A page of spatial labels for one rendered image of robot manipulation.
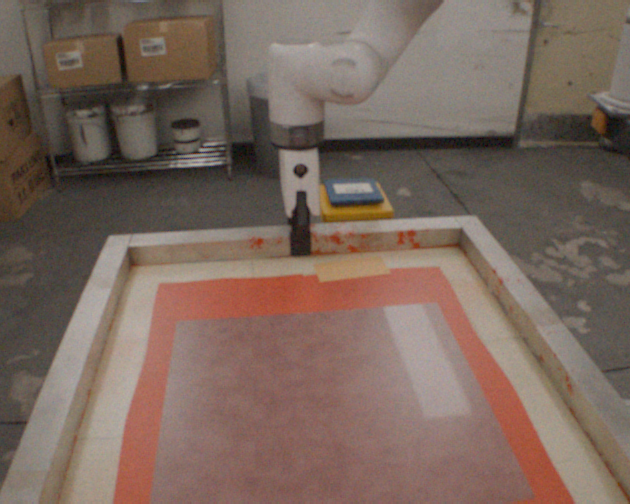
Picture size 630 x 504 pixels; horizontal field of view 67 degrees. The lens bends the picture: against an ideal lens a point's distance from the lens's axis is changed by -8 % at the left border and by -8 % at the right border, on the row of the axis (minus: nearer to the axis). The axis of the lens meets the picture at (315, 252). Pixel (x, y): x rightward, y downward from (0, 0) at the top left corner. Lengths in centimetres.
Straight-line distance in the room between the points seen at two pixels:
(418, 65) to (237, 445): 369
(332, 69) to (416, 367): 36
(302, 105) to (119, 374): 39
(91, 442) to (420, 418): 33
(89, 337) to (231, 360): 16
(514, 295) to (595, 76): 421
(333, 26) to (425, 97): 89
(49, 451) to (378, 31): 62
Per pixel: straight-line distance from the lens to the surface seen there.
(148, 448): 53
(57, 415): 54
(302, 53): 65
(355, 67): 62
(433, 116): 416
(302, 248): 76
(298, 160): 68
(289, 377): 57
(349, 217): 92
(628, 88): 112
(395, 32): 72
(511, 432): 55
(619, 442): 54
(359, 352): 61
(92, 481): 52
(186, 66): 337
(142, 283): 76
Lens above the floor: 136
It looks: 31 degrees down
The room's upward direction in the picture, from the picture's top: straight up
